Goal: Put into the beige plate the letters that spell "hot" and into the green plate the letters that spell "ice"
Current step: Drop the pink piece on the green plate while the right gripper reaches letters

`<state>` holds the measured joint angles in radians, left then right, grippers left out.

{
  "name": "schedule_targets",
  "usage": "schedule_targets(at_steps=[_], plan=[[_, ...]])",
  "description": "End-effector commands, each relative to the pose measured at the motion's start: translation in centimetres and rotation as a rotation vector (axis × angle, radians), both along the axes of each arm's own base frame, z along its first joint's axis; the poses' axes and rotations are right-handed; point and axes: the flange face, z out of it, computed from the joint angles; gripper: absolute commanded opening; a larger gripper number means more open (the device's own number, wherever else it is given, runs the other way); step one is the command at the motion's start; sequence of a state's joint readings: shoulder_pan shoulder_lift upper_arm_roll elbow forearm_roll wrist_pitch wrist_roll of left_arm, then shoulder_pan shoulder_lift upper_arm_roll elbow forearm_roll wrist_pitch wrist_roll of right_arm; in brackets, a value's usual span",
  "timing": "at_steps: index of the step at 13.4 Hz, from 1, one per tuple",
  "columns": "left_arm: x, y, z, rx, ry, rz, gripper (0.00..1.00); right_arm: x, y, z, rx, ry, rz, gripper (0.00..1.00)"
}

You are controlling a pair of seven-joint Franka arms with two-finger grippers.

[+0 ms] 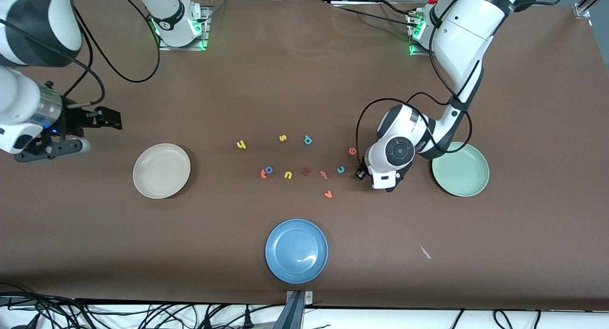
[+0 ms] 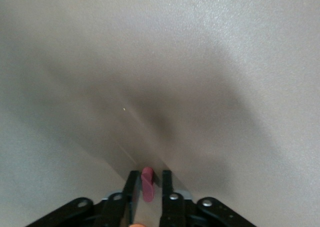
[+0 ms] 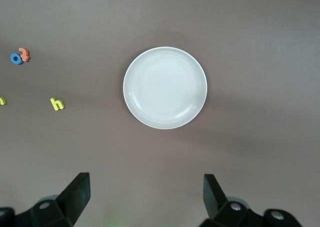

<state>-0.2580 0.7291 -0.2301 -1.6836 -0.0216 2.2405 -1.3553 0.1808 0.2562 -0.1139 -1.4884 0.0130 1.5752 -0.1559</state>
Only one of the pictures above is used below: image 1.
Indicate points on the right gripper silver-black body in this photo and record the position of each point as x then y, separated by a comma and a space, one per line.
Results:
76, 121

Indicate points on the yellow letter h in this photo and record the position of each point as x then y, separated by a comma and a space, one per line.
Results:
241, 144

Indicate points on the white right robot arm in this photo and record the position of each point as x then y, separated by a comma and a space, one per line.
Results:
19, 95

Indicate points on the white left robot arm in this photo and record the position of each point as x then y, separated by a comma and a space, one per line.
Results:
466, 38

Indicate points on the beige brown plate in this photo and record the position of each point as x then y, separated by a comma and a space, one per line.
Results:
162, 171

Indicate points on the white paper scrap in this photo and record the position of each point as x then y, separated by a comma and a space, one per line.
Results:
425, 252

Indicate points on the blue plate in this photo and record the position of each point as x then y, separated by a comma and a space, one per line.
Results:
296, 251

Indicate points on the green plate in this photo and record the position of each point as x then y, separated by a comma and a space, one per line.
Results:
464, 174

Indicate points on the brown table cover sheet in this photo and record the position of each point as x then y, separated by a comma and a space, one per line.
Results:
95, 224

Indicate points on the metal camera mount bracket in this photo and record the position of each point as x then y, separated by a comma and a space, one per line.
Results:
296, 310

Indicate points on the aluminium frame profile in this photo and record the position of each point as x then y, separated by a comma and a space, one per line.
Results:
587, 3

